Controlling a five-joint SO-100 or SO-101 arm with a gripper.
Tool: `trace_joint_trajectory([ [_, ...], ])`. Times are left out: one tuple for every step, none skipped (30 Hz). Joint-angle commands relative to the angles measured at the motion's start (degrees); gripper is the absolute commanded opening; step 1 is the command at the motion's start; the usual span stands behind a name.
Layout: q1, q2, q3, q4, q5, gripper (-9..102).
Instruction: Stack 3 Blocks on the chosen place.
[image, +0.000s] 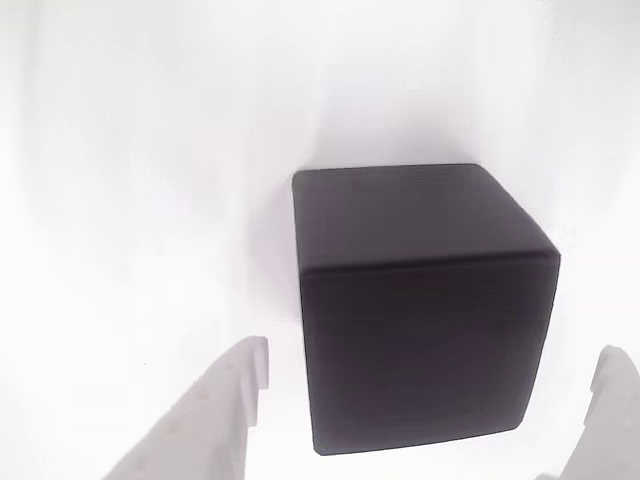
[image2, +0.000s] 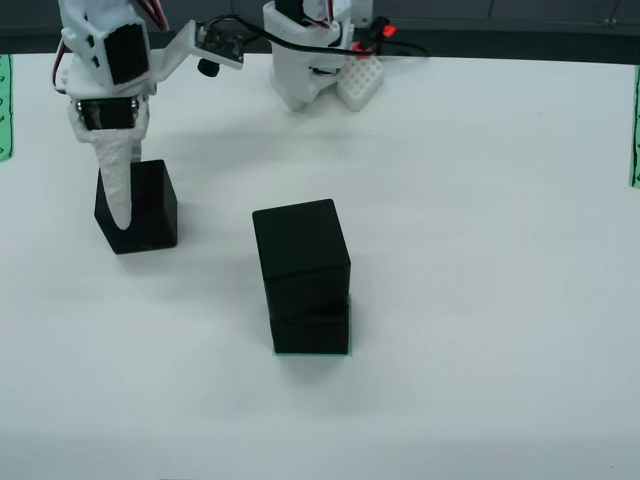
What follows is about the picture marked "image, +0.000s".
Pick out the smooth black cube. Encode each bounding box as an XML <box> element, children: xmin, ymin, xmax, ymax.
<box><xmin>291</xmin><ymin>162</ymin><xmax>561</xmax><ymax>457</ymax></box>

